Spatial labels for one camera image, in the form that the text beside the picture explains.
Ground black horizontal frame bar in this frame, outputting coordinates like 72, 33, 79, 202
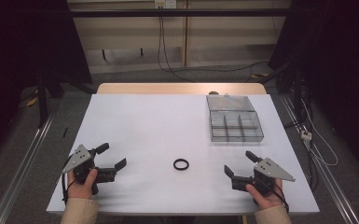
68, 7, 293, 18

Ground clear plastic compartment box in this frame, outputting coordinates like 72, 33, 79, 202
206, 93, 265, 144

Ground black metal stand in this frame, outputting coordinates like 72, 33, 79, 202
35, 69, 66, 129

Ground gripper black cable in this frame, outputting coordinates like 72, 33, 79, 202
269, 180, 291, 215
61, 158, 76, 205

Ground black ring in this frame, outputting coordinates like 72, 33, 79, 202
173, 158, 190, 172

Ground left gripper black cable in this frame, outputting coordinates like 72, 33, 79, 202
61, 158, 76, 205

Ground black hanging wall cable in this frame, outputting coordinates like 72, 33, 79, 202
157, 16, 269, 82

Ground white wall socket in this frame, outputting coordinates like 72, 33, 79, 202
154, 0, 178, 9

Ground person's right hand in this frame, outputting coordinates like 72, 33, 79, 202
245, 178, 285, 211

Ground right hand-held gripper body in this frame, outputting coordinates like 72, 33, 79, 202
230, 157, 297, 198

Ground aluminium floor rail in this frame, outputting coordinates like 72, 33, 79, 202
0, 113, 56, 224
279, 93, 359, 224

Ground white cable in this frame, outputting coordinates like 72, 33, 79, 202
299, 98, 339, 167

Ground black floor cables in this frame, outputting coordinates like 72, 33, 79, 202
283, 69, 321, 192

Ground person's left hand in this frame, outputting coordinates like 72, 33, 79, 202
66, 168, 99, 200

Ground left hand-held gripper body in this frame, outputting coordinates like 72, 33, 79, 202
62, 144, 117, 196

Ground wooden table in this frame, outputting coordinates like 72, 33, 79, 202
96, 82, 268, 95

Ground black curtain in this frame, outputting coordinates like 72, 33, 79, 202
268, 0, 359, 171
0, 0, 93, 166

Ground white table mat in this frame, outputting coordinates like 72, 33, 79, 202
46, 93, 321, 217

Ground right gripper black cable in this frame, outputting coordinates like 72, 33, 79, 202
269, 180, 291, 215

